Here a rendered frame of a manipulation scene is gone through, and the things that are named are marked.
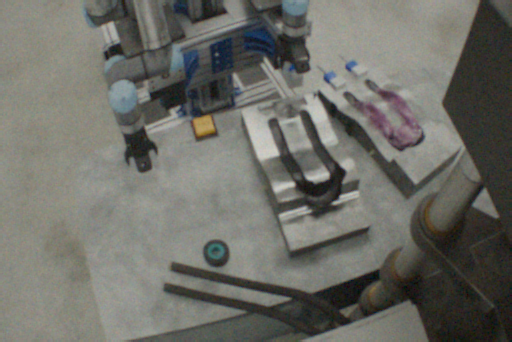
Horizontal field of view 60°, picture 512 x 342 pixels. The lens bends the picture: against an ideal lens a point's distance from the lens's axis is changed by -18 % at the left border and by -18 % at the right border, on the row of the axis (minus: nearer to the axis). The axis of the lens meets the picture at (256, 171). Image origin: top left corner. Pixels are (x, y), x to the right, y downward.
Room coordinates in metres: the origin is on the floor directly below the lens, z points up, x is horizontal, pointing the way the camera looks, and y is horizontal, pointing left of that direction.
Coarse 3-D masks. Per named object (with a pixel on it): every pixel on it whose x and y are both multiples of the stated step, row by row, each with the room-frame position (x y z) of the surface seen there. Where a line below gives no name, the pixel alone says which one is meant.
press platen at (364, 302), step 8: (368, 288) 0.36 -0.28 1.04; (360, 296) 0.35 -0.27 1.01; (368, 296) 0.34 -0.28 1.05; (360, 304) 0.32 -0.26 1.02; (368, 304) 0.32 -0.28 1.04; (392, 304) 0.31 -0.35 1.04; (368, 312) 0.29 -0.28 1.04; (376, 312) 0.29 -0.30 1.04; (424, 328) 0.23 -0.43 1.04; (432, 328) 0.23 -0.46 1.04; (432, 336) 0.20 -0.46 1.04
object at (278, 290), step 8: (168, 264) 0.52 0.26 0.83; (176, 264) 0.51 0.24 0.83; (184, 264) 0.52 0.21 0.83; (184, 272) 0.49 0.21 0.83; (192, 272) 0.49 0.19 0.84; (200, 272) 0.48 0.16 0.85; (208, 272) 0.48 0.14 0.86; (216, 272) 0.48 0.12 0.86; (216, 280) 0.46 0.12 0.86; (224, 280) 0.45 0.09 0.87; (232, 280) 0.45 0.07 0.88; (240, 280) 0.45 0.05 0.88; (248, 280) 0.45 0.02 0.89; (248, 288) 0.43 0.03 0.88; (256, 288) 0.42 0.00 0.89; (264, 288) 0.42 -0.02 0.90; (272, 288) 0.42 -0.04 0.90; (280, 288) 0.42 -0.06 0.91
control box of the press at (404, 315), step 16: (400, 304) 0.20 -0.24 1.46; (368, 320) 0.18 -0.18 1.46; (384, 320) 0.17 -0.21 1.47; (400, 320) 0.17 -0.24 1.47; (416, 320) 0.17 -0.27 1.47; (320, 336) 0.16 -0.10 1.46; (336, 336) 0.15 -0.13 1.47; (352, 336) 0.15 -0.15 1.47; (368, 336) 0.15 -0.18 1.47; (384, 336) 0.15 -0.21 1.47; (400, 336) 0.14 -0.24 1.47; (416, 336) 0.14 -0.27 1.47
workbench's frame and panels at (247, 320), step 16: (336, 288) 0.49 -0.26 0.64; (352, 288) 0.51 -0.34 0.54; (288, 304) 0.44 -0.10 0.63; (304, 304) 0.45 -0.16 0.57; (336, 304) 0.50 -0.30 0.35; (352, 304) 0.53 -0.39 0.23; (224, 320) 0.35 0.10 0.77; (240, 320) 0.39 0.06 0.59; (256, 320) 0.41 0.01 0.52; (272, 320) 0.43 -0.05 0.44; (304, 320) 0.46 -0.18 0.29; (320, 320) 0.49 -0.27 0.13; (160, 336) 0.31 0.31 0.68; (176, 336) 0.33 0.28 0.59; (192, 336) 0.34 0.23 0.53; (208, 336) 0.36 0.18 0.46; (224, 336) 0.37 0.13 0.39; (240, 336) 0.39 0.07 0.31; (256, 336) 0.41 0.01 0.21; (272, 336) 0.43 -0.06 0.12
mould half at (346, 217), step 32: (256, 128) 0.95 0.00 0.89; (288, 128) 0.95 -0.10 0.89; (320, 128) 0.95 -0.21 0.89; (256, 160) 0.86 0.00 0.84; (320, 160) 0.81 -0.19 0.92; (288, 192) 0.70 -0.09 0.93; (352, 192) 0.73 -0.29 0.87; (288, 224) 0.63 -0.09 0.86; (320, 224) 0.63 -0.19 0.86; (352, 224) 0.62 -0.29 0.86
